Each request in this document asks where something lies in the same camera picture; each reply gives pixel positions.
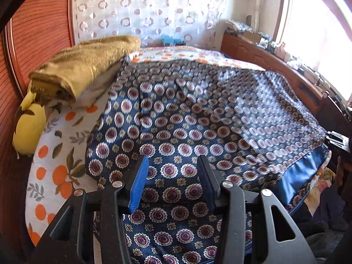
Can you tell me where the dark cloth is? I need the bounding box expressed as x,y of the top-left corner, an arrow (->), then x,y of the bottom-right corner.
286,181 -> 352,264

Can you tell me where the clutter of small items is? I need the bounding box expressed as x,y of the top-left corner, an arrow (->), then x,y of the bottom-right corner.
261,33 -> 352,108

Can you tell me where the bright window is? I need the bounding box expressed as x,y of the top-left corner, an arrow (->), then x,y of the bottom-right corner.
275,0 -> 352,105

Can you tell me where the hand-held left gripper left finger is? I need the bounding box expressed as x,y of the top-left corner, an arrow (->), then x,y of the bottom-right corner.
33,156 -> 149,264

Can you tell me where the orange fruit print sheet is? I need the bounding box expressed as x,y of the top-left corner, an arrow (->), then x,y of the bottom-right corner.
25,45 -> 264,246

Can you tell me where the navy patterned garment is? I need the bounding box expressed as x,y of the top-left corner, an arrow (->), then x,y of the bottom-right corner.
85,58 -> 332,264

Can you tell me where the wooden slatted headboard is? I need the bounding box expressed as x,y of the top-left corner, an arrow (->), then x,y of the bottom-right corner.
0,0 -> 76,253

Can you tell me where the olive fuzzy blanket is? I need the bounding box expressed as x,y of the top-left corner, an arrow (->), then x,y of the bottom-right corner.
29,35 -> 141,105

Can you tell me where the teal plastic object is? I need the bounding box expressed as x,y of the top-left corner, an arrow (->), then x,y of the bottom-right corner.
160,34 -> 179,47

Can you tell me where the floral plush blanket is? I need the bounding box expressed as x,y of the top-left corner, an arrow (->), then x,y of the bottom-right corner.
304,154 -> 337,215

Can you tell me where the pile of papers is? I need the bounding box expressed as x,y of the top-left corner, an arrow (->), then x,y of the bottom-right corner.
225,19 -> 253,33

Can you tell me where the wooden cabinet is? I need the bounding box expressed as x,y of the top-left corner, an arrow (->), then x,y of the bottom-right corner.
220,31 -> 352,143

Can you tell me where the white circle pattern curtain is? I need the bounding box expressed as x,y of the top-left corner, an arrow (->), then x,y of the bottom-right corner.
72,0 -> 256,50

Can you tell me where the yellow plush pillow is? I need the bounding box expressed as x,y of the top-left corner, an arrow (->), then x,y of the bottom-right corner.
12,84 -> 47,158

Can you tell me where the cardboard box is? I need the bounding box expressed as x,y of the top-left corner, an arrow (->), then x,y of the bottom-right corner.
242,31 -> 263,44

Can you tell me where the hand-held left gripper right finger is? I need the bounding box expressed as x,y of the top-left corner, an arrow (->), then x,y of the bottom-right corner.
197,155 -> 315,264

